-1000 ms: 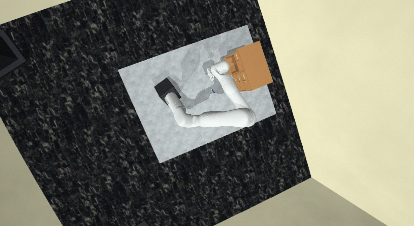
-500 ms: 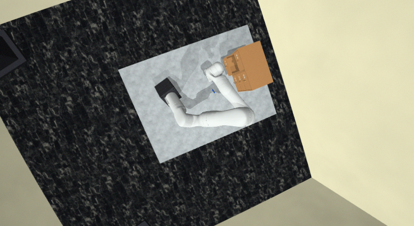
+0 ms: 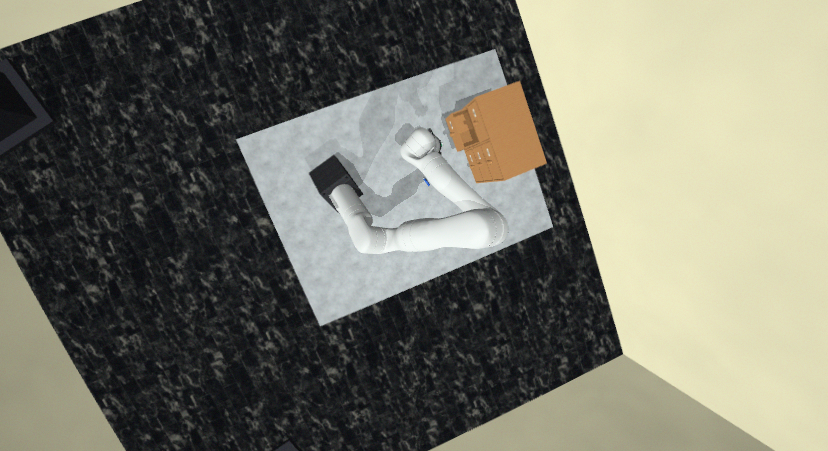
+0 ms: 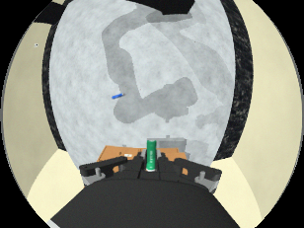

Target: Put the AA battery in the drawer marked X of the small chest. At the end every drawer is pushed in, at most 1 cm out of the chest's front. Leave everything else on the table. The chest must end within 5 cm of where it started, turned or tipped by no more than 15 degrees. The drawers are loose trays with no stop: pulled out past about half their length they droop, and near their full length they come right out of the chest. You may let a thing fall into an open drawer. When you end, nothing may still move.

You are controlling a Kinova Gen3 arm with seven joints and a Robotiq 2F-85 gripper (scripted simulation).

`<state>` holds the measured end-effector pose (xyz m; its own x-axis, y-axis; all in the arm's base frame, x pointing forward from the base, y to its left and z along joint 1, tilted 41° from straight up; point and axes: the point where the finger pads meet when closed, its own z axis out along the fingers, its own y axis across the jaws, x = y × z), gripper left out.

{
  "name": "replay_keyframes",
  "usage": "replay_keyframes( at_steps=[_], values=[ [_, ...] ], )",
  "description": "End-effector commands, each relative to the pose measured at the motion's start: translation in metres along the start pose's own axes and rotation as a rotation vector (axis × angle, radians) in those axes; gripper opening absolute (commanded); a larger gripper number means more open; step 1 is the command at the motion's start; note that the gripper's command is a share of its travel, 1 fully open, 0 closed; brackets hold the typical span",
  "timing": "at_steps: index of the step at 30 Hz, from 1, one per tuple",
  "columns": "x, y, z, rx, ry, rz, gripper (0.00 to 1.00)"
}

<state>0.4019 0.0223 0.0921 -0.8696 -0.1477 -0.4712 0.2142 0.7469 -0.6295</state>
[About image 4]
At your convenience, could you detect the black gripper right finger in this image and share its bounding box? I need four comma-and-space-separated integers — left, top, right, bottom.
155, 149, 222, 194

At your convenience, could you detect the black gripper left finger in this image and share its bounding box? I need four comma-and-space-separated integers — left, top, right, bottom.
79, 149, 147, 187

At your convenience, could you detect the green aa battery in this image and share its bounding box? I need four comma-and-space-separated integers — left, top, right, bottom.
146, 140, 157, 171

